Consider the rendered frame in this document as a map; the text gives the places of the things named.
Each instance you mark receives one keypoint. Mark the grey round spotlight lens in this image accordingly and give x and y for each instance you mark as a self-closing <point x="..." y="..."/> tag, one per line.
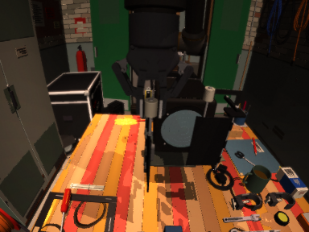
<point x="177" y="129"/>

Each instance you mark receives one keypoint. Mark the blue pen cup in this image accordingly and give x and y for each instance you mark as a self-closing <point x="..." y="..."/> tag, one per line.
<point x="239" y="120"/>

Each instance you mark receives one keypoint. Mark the red fire extinguisher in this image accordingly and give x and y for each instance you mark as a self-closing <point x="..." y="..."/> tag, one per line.
<point x="81" y="60"/>

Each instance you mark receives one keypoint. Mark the silver wrench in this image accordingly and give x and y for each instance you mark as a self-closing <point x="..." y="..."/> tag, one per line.
<point x="241" y="218"/>

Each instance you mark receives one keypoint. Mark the yellow black small block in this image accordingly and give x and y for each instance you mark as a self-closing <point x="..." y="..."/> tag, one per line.
<point x="149" y="93"/>

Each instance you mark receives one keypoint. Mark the grey metal cabinet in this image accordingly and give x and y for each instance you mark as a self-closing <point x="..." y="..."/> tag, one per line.
<point x="21" y="120"/>

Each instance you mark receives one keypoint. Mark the red pen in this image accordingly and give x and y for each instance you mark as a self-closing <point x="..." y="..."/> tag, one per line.
<point x="254" y="146"/>

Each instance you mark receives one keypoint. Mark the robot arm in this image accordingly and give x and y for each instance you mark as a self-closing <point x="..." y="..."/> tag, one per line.
<point x="153" y="24"/>

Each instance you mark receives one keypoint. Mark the blue small box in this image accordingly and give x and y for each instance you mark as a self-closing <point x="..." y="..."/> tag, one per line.
<point x="173" y="229"/>

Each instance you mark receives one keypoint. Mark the yellow black tape measure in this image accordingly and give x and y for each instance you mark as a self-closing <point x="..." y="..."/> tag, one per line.
<point x="281" y="218"/>

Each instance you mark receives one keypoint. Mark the dark wall cabinet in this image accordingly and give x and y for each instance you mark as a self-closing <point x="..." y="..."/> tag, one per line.
<point x="279" y="94"/>

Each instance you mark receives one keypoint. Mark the black colour frame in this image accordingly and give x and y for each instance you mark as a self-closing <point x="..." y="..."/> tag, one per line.
<point x="88" y="198"/>

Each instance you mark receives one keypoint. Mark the black thin barn door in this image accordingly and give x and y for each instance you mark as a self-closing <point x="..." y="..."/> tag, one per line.
<point x="148" y="155"/>

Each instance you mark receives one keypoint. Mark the black spotlight body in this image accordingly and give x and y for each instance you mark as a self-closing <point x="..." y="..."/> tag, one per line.
<point x="185" y="104"/>

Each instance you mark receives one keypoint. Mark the dark green mug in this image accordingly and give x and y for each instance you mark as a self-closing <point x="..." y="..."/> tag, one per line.
<point x="256" y="182"/>

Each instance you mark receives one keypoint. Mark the black clamp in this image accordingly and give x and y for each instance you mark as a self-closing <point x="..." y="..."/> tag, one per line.
<point x="245" y="201"/>
<point x="279" y="200"/>

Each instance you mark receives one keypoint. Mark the red white wall sign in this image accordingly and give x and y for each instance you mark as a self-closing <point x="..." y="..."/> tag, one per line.
<point x="80" y="25"/>

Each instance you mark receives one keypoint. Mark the blue white box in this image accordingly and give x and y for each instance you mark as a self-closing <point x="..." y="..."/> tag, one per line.
<point x="293" y="185"/>

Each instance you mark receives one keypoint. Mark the green door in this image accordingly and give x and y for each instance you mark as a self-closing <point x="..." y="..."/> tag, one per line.
<point x="225" y="48"/>
<point x="110" y="48"/>

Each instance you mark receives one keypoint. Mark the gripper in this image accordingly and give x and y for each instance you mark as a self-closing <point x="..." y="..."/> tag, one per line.
<point x="151" y="61"/>

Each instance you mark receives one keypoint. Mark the white flat strip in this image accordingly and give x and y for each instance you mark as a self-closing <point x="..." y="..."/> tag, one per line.
<point x="87" y="187"/>

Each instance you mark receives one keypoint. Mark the black small floor box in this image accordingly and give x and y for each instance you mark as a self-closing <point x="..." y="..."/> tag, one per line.
<point x="114" y="107"/>

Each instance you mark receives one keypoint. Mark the red small lever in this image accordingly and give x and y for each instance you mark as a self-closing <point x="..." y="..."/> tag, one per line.
<point x="140" y="119"/>

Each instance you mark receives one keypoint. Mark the black flight case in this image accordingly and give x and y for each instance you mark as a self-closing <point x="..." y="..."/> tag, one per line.
<point x="75" y="104"/>

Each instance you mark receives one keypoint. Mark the beige cylinder knob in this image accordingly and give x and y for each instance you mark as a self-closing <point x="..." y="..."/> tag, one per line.
<point x="208" y="93"/>
<point x="151" y="107"/>

